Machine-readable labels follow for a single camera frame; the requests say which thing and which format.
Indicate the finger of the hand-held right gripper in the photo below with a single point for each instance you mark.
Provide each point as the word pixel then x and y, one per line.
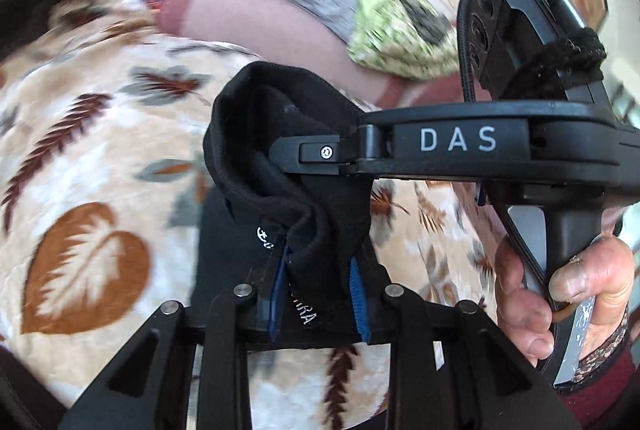
pixel 320 153

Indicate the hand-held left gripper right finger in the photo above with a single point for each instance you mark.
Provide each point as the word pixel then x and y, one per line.
pixel 361 305

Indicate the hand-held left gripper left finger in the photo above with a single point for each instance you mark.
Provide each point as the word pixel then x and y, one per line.
pixel 278 305

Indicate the black pants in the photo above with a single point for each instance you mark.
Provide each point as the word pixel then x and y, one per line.
pixel 260 110

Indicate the person's right forearm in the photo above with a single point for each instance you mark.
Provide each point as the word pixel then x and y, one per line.
pixel 607 375

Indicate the person's right hand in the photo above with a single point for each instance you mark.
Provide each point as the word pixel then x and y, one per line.
pixel 527 310

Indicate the green patterned cloth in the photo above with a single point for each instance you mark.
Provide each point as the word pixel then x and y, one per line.
pixel 395 30

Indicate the pink bed sheet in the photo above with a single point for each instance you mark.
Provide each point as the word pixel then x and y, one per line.
pixel 260 18

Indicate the leaf-printed beige blanket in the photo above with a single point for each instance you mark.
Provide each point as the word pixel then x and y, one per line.
pixel 100 135

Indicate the dark cloth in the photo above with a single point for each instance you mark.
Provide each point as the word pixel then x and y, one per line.
pixel 30 5

